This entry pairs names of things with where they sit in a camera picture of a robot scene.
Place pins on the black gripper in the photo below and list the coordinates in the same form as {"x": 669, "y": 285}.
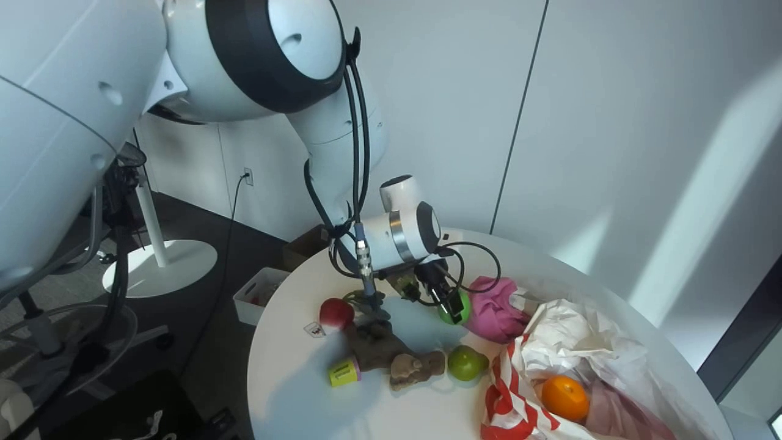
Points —
{"x": 433, "y": 283}

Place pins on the green avocado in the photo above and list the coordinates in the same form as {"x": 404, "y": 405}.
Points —
{"x": 468, "y": 362}

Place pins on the orange fruit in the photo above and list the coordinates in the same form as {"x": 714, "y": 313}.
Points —
{"x": 566, "y": 399}

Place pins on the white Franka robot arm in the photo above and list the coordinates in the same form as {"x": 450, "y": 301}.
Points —
{"x": 75, "y": 124}

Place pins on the clear plastic bag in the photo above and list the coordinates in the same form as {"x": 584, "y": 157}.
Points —
{"x": 570, "y": 333}

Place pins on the pink cloth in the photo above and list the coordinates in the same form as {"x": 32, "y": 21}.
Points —
{"x": 492, "y": 313}

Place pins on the dark green toy leaf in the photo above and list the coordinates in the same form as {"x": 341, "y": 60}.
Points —
{"x": 377, "y": 313}

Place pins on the brown plush toy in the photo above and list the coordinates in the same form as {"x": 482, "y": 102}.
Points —
{"x": 379, "y": 352}

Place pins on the red white radish toy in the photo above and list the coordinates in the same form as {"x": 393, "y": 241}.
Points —
{"x": 335, "y": 313}

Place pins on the brown box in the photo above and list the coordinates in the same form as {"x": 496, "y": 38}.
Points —
{"x": 306, "y": 245}

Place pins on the small white box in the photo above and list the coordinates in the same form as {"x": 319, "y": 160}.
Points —
{"x": 255, "y": 295}

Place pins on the white plastic object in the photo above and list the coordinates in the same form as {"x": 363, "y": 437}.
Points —
{"x": 16, "y": 417}

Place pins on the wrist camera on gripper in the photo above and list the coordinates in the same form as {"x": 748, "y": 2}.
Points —
{"x": 407, "y": 285}

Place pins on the white pedestal side table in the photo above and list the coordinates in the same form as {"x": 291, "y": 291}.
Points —
{"x": 159, "y": 264}

